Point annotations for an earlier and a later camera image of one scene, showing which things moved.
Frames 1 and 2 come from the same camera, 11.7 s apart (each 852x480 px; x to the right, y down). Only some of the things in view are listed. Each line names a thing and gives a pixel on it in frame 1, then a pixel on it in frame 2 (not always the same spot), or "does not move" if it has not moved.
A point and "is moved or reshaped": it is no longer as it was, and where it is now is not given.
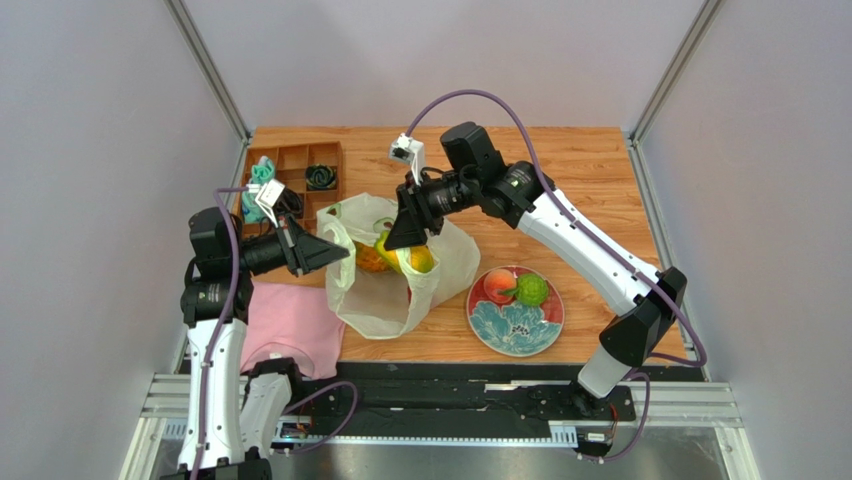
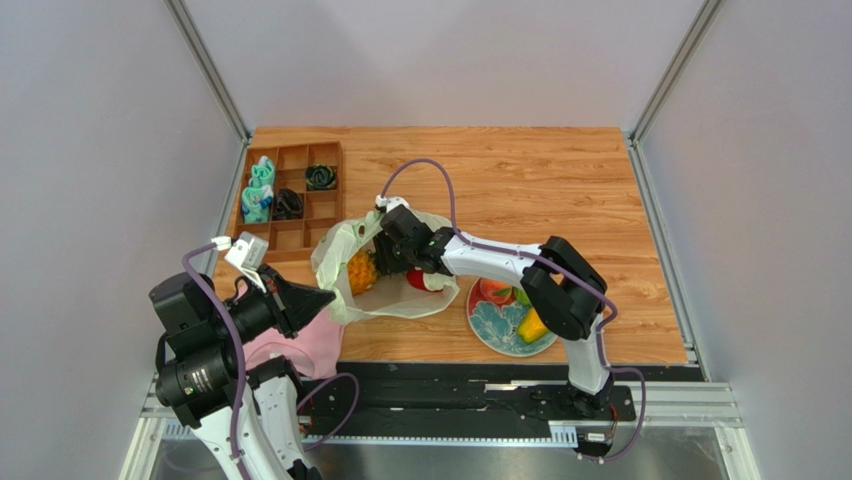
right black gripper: x=409 y=207 → x=387 y=252
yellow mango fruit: x=420 y=256 is moved or reshaped
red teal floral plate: x=510 y=331 does not move
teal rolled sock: x=263 y=172 does not move
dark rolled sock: x=320 y=176 does not move
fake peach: x=496 y=280 does not move
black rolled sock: x=289 y=201 does not move
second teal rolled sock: x=252 y=213 does not move
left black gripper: x=302 y=252 → x=289 y=306
